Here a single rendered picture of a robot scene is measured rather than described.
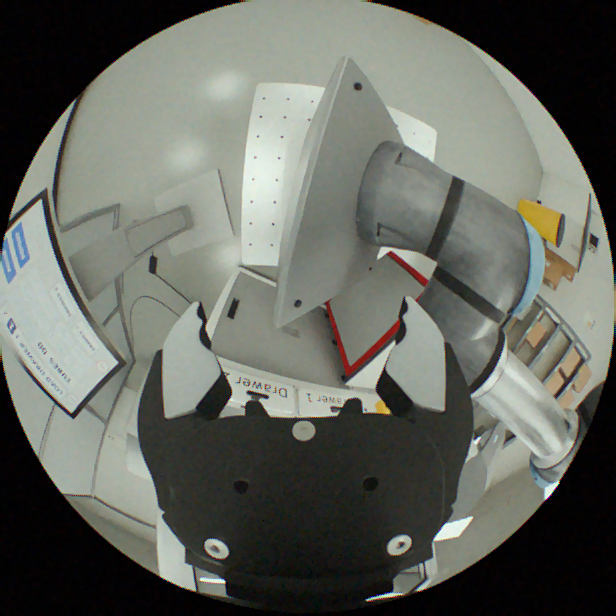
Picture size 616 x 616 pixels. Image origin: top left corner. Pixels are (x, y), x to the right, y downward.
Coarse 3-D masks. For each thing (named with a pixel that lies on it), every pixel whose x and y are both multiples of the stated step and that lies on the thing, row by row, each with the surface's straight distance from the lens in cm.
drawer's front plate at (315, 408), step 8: (304, 392) 74; (312, 392) 76; (320, 392) 78; (304, 400) 72; (312, 400) 74; (328, 400) 79; (336, 400) 81; (304, 408) 70; (312, 408) 72; (320, 408) 74; (328, 408) 77; (312, 416) 73; (320, 416) 74
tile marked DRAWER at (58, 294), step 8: (56, 288) 57; (64, 288) 56; (56, 296) 58; (64, 296) 57; (56, 304) 58; (64, 304) 57; (72, 304) 57; (64, 312) 58; (72, 312) 57; (64, 320) 58
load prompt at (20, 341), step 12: (0, 312) 69; (12, 324) 67; (12, 336) 68; (24, 336) 66; (24, 348) 67; (36, 360) 67; (36, 372) 69; (48, 372) 67; (48, 384) 69; (60, 384) 68; (60, 396) 70
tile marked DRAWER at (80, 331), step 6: (78, 324) 58; (84, 324) 57; (72, 330) 58; (78, 330) 58; (84, 330) 58; (78, 336) 59; (84, 336) 58; (90, 336) 58; (84, 342) 59; (90, 342) 59; (96, 342) 58; (84, 348) 60; (90, 348) 59; (96, 348) 59; (90, 354) 60
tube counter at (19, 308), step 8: (16, 288) 64; (8, 296) 66; (16, 296) 64; (16, 304) 64; (16, 312) 65; (24, 312) 63; (24, 320) 64; (24, 328) 65; (32, 328) 63; (32, 336) 64; (40, 336) 63; (40, 344) 64; (40, 352) 65
